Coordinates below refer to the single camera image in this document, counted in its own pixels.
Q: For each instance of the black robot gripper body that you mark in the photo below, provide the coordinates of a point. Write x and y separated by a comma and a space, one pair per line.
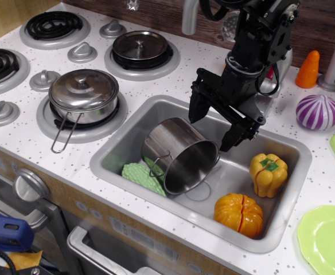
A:
232, 94

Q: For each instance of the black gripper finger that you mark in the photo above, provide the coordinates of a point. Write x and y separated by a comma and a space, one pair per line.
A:
198, 106
233, 137

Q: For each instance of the steel pot sideways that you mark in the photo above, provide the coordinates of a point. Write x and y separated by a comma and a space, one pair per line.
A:
178, 155

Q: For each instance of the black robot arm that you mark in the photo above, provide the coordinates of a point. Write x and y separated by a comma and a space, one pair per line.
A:
262, 39

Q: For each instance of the grey sink basin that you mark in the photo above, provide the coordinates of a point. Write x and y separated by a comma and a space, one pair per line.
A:
229, 175

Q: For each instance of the silver faucet base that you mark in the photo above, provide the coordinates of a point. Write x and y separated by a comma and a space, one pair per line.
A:
264, 102

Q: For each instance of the yellow toy bell pepper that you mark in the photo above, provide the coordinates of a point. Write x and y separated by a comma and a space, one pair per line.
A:
268, 173

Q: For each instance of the orange toy pumpkin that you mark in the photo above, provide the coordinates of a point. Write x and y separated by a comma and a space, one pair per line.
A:
239, 213

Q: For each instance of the orange toy carrot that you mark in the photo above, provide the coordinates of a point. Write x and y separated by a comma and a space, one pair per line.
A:
308, 72

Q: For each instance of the steel lid on burner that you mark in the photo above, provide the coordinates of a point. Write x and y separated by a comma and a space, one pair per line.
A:
140, 45

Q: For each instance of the green bumpy toy vegetable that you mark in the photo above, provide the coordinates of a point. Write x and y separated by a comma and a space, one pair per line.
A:
140, 175

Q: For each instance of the purple striped toy onion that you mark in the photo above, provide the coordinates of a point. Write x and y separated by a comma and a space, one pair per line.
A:
316, 112

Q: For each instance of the grey faucet spout pipe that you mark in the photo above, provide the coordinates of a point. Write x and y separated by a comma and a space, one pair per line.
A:
189, 16

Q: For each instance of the silver stove knob top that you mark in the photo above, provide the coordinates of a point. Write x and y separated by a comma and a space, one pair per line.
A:
112, 30

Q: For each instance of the silver stove knob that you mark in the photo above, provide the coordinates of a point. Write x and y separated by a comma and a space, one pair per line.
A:
82, 53
112, 30
9, 112
42, 81

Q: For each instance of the silver stove knob upper middle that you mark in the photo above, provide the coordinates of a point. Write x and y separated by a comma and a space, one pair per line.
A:
82, 53

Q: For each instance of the light green plate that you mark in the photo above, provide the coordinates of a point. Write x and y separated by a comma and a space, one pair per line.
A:
316, 238

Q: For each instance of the silver stove knob middle left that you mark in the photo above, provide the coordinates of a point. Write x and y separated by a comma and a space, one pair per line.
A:
42, 81

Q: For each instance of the black coil burner top left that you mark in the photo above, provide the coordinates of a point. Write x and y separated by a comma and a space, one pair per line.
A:
52, 25

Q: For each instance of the silver oven knob front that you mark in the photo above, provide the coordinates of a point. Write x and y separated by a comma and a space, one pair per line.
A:
28, 186

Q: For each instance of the silver stove knob lower left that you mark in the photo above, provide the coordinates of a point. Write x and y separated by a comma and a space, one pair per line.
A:
9, 112

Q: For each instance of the yellow cloth bottom left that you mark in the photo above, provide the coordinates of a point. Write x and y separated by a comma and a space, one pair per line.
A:
24, 260

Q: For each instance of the lidded steel saucepan with handle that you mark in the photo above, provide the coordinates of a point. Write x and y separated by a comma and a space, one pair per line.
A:
84, 96

